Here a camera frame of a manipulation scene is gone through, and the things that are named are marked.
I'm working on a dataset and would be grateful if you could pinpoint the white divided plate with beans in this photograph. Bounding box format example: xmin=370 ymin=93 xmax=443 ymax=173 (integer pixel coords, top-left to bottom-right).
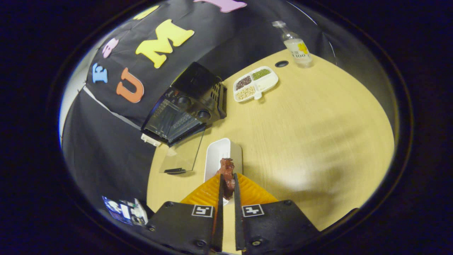
xmin=233 ymin=66 xmax=279 ymax=103

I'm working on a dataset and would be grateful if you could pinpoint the blue white printed object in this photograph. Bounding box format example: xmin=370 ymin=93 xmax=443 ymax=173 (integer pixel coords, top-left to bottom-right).
xmin=102 ymin=196 xmax=148 ymax=226

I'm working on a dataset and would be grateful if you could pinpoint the white rectangular dish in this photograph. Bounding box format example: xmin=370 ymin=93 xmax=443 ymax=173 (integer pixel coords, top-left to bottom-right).
xmin=203 ymin=138 xmax=243 ymax=206

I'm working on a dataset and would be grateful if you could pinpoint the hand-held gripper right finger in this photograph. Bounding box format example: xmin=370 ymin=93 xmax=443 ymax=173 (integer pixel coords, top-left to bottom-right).
xmin=234 ymin=173 xmax=321 ymax=255

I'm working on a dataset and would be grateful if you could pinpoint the clear glass bottle yellow label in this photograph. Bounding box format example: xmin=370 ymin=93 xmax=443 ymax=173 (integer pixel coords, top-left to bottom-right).
xmin=272 ymin=21 xmax=313 ymax=68

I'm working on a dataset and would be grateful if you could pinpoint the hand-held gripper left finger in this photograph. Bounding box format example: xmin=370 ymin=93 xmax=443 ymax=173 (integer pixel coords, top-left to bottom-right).
xmin=146 ymin=173 xmax=224 ymax=255

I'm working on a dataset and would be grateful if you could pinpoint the brown steak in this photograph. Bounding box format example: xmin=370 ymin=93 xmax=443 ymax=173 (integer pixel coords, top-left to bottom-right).
xmin=217 ymin=158 xmax=236 ymax=200

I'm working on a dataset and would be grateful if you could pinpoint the black toaster oven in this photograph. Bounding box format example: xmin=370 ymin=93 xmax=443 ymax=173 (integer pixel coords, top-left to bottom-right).
xmin=141 ymin=62 xmax=228 ymax=175

